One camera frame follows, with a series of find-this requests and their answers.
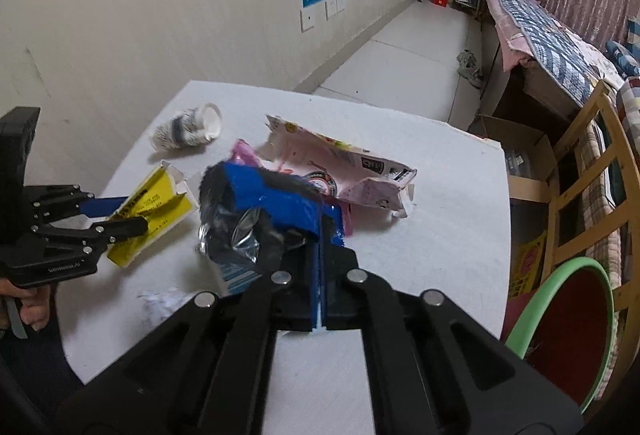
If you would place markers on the yellow cardboard box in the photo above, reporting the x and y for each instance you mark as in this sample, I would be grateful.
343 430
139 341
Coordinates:
155 210

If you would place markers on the dark wooden bed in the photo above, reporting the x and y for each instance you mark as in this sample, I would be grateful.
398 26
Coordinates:
540 95

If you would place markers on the person's left hand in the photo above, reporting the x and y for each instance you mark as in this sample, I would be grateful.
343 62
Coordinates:
32 310

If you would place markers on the red bin with green rim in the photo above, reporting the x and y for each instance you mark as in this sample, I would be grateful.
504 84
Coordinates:
575 315

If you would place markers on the checkered quilt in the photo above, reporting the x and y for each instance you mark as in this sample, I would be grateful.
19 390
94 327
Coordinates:
631 100

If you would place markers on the crushed patterned paper cup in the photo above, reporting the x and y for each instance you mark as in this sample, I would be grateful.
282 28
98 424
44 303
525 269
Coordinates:
185 130

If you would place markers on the pink bed sheet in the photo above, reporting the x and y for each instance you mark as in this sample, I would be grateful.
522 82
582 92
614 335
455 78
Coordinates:
515 47

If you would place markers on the blue foil wrapper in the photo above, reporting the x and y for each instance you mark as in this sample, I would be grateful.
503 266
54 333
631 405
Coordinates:
260 200

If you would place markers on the yellow plastic basket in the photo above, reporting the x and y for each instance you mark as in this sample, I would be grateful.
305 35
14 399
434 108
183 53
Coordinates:
527 265

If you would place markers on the pale pink snack bag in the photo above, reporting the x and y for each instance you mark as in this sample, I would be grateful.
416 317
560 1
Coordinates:
360 175

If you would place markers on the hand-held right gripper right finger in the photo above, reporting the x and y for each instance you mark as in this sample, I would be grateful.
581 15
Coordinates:
340 277

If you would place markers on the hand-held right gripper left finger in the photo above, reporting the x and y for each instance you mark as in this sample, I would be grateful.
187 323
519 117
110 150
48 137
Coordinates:
300 277

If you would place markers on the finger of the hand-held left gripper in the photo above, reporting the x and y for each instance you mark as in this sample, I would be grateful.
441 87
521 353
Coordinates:
125 229
105 205

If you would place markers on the blue plaid pillow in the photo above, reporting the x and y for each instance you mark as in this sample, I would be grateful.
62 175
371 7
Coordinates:
634 30

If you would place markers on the white blue medicine box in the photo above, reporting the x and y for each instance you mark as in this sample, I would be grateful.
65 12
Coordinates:
235 277

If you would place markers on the crumpled printed paper ball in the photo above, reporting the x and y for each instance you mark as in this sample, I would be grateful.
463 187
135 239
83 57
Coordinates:
160 305

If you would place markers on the wooden chair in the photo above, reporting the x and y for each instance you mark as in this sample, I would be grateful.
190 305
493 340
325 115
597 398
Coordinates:
550 215

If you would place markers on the pair of grey shoes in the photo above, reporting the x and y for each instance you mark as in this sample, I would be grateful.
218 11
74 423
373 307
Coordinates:
469 65

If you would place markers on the blue plaid bedspread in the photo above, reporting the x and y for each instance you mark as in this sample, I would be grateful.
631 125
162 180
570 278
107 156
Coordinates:
545 30

